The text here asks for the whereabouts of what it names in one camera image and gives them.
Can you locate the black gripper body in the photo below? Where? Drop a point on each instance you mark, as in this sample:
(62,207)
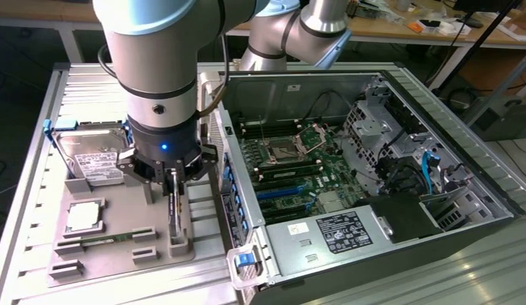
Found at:
(153,139)

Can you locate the black graphics card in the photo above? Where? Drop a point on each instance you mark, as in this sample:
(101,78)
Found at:
(176,216)

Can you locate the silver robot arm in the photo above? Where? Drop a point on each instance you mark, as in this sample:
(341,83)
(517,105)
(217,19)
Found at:
(153,63)

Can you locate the hard disk blue caddy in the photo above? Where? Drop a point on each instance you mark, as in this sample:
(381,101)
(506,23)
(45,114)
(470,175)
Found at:
(84,149)

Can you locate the grey parts rack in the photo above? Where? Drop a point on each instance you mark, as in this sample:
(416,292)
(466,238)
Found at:
(120,216)

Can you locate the CPU socket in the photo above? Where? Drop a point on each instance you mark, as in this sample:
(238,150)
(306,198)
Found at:
(282,149)

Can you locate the silver CPU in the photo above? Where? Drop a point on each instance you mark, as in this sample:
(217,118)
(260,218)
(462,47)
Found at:
(84,217)

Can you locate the dark RAM stick white label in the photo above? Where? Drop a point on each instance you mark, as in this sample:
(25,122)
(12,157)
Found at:
(289,171)

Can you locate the blue expansion slot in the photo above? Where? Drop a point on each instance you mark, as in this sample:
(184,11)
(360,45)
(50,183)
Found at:
(280,192)

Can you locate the green RAM stick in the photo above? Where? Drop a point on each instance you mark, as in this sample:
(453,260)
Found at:
(110,238)

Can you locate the metal socket cover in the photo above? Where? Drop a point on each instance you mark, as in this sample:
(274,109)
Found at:
(298,141)

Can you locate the black expansion slot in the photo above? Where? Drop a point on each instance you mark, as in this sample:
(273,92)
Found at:
(285,216)

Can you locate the green motherboard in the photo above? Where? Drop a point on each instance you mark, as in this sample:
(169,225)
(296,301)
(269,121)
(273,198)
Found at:
(332,165)

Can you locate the blue case latch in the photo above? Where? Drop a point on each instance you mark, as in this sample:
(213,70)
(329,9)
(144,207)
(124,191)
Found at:
(242,259)

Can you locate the silver chipset heatsink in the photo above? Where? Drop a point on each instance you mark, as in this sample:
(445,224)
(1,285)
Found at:
(332,201)

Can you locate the grey power supply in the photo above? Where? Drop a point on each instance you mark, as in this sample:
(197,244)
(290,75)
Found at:
(289,251)

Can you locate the silver perforated disk bay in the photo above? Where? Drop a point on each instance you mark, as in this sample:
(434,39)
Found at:
(365,127)

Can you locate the black air shroud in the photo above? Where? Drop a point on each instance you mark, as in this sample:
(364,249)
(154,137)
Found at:
(398,219)

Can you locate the black open PC case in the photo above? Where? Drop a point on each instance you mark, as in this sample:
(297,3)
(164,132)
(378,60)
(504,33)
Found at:
(373,279)

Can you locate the silver slotted disk bay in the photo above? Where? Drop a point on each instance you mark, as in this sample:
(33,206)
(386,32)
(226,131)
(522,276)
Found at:
(458,209)

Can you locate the orange small part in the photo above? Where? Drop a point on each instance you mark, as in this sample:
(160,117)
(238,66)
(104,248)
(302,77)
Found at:
(416,28)

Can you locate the white plastic part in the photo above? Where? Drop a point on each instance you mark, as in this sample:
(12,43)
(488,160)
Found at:
(452,28)

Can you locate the dark grey cabinet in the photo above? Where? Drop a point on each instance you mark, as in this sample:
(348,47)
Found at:
(513,120)

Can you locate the black monitor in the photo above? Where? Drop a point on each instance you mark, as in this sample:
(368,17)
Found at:
(470,4)

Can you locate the black stand pole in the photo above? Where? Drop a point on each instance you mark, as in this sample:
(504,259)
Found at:
(493,23)

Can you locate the wooden desk white frame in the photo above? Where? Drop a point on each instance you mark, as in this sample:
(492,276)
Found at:
(42,12)
(496,39)

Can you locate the aluminium profile frame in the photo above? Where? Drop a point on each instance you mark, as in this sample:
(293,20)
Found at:
(524,68)

